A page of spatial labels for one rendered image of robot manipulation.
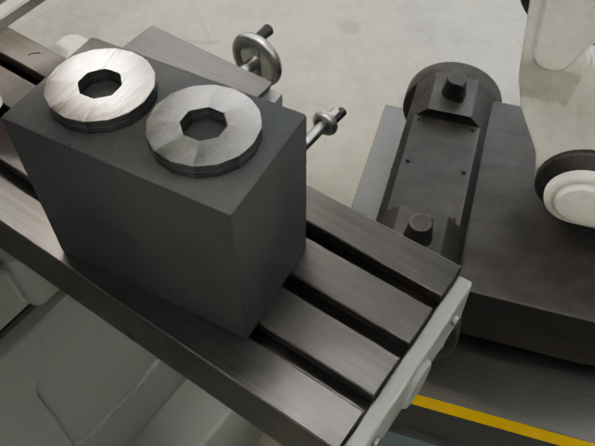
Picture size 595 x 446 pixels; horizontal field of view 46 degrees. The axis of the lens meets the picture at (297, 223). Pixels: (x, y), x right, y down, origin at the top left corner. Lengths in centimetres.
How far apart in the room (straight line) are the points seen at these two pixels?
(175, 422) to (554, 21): 98
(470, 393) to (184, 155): 83
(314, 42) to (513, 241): 142
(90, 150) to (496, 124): 96
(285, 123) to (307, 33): 195
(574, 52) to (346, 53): 153
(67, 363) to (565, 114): 81
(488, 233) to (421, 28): 144
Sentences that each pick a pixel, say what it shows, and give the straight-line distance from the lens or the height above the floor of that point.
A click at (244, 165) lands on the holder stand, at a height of 111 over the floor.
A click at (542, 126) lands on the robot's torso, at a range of 110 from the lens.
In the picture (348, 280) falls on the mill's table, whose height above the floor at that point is 93.
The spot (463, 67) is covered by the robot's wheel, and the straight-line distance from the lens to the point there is 146.
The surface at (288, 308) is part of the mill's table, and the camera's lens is 67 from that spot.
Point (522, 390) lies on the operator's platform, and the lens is 127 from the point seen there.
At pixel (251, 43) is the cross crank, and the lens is 136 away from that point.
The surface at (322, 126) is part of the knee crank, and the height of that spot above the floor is 52.
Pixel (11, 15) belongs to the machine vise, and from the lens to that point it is 105.
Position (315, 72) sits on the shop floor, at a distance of 234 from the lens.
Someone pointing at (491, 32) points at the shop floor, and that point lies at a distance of 259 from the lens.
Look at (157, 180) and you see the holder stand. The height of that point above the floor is 111.
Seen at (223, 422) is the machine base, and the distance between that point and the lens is 142.
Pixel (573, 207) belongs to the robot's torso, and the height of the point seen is 67.
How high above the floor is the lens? 151
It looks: 52 degrees down
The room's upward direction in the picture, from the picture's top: 1 degrees counter-clockwise
